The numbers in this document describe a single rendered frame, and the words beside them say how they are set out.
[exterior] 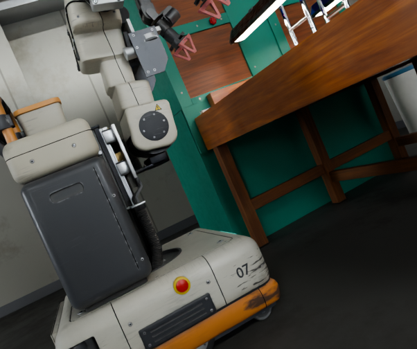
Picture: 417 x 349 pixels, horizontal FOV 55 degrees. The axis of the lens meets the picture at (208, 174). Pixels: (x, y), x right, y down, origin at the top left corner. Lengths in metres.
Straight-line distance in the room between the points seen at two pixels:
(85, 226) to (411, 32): 0.97
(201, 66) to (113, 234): 1.35
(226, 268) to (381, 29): 0.77
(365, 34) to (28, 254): 3.27
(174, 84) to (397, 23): 1.38
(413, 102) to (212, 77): 1.94
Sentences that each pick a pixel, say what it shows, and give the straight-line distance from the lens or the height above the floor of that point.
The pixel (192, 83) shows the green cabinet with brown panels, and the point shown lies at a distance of 2.27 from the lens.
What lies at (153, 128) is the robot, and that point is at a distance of 1.41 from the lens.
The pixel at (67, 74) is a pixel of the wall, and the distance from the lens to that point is 3.98.
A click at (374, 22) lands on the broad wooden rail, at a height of 0.70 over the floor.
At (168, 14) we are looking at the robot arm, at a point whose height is 1.19.
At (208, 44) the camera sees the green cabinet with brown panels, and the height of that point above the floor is 1.13.
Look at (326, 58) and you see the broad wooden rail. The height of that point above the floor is 0.68.
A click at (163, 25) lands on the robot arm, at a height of 1.15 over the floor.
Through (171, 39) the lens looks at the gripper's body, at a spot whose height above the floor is 1.08.
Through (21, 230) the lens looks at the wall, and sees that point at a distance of 3.83.
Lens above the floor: 0.56
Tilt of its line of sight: 3 degrees down
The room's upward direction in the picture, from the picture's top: 23 degrees counter-clockwise
